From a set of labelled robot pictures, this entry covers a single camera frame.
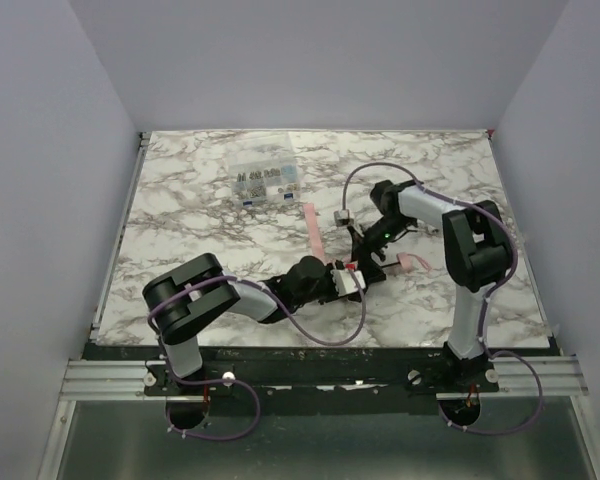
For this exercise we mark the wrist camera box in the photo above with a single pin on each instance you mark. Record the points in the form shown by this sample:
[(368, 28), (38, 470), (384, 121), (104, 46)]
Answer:
[(343, 217), (348, 282)]

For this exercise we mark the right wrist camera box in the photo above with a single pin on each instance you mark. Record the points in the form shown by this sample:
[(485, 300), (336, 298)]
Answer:
[(343, 217)]

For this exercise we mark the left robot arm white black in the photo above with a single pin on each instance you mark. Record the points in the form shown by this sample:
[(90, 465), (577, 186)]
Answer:
[(186, 300)]

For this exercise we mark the aluminium frame rail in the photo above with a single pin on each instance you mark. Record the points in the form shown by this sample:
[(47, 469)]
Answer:
[(87, 381)]

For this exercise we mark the pink folding umbrella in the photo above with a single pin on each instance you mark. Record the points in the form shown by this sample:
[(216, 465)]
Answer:
[(321, 249)]

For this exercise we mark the clear plastic organizer box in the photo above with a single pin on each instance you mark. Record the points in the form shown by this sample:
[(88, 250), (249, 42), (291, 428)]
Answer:
[(262, 167)]

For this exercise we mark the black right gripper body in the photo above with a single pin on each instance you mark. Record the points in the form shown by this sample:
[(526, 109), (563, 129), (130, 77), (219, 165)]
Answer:
[(360, 245)]

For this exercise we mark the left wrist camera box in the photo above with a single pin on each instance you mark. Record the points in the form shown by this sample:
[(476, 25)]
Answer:
[(348, 282)]

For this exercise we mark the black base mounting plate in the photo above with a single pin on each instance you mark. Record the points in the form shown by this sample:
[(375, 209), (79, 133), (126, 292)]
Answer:
[(298, 381)]

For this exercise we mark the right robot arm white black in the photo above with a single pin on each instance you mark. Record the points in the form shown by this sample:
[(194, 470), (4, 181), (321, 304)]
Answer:
[(479, 255)]

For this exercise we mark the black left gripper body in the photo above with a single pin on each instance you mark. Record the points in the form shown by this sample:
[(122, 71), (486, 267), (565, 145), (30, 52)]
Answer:
[(310, 281)]

